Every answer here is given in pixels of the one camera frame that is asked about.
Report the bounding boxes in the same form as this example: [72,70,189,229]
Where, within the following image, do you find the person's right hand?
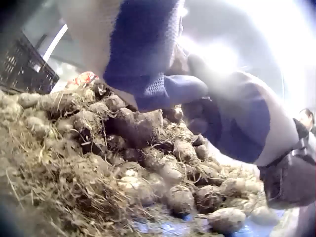
[182,54,307,166]

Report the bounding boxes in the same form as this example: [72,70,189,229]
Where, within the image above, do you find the person's left hand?
[58,0,209,112]

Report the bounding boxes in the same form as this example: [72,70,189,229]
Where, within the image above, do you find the person's right fingers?
[182,98,224,137]

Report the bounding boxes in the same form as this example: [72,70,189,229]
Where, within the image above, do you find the person's left thumb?
[135,74,209,112]

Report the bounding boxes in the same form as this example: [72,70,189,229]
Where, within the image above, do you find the red and white bag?
[65,71,99,87]

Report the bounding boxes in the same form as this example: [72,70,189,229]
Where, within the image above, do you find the pile of muddy taro roots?
[0,80,284,237]

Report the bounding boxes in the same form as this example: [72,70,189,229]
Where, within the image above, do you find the black wrist band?
[257,118,316,208]

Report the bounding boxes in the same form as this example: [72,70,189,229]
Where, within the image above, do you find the blue tarp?
[133,206,299,237]

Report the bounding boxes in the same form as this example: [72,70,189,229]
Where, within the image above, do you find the white strip lamp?
[43,23,68,62]

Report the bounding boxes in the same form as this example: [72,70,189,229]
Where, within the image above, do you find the black plastic crate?
[0,29,60,96]

